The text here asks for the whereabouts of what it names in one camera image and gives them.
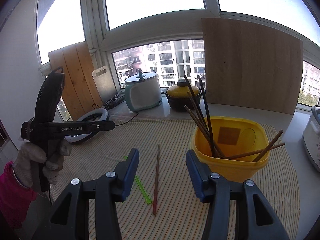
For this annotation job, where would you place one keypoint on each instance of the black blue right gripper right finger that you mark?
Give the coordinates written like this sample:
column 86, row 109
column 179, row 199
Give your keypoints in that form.
column 254, row 218

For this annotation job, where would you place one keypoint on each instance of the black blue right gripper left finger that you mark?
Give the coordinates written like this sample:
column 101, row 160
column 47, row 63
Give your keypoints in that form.
column 68, row 217

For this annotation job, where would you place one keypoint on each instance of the pink sleeved forearm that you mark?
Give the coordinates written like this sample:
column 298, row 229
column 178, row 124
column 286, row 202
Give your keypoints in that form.
column 15, row 198

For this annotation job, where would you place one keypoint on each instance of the white gloved hand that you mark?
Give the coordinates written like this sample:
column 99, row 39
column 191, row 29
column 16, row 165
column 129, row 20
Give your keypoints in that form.
column 52, row 166

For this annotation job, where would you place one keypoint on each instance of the pine plank board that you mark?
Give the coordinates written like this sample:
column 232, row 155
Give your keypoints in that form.
column 80, row 92

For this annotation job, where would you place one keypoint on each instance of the green plastic chopstick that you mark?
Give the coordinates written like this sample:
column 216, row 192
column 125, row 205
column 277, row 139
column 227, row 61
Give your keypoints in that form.
column 148, row 200

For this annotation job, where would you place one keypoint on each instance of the brown chopstick leaning right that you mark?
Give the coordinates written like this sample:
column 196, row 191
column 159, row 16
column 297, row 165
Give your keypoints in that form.
column 268, row 147

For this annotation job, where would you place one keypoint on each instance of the brown chopstick lower right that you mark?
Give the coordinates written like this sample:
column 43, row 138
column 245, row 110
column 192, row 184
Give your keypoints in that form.
column 253, row 152

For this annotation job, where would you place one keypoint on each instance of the reddish brown chopstick on cloth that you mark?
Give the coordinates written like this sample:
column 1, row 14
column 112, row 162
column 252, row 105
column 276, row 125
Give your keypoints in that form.
column 155, row 195

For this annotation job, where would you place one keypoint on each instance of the small grey cutting board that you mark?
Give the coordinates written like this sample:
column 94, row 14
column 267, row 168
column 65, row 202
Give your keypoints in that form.
column 104, row 83

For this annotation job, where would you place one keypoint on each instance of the black power strip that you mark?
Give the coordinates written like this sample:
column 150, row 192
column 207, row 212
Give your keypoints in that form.
column 113, row 102

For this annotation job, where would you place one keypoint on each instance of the yellow plastic bucket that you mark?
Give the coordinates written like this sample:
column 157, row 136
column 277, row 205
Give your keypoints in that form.
column 234, row 136

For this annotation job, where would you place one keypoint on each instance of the striped table cloth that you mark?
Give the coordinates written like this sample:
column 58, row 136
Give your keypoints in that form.
column 180, row 214

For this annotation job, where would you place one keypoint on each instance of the brown chopstick short left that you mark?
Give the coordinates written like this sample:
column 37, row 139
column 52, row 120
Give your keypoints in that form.
column 203, row 131

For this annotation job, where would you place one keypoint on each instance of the white appliance at right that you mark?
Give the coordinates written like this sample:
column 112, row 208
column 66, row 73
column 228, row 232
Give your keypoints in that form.
column 311, row 137

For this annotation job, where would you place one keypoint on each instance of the teal white rice cooker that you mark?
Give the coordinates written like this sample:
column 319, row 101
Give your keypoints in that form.
column 142, row 91

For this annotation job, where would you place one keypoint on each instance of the brown chopstick upright left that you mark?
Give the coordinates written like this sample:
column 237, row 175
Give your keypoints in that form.
column 199, row 114

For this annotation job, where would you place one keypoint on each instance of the yellow lid black clay pot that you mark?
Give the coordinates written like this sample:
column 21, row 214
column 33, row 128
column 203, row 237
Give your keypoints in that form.
column 178, row 96

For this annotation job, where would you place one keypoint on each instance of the black chopstick in bucket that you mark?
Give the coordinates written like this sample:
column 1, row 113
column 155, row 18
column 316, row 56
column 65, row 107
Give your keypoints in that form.
column 209, row 126

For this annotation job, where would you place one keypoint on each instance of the large light wooden board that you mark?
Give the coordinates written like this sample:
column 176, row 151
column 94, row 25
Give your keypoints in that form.
column 251, row 65

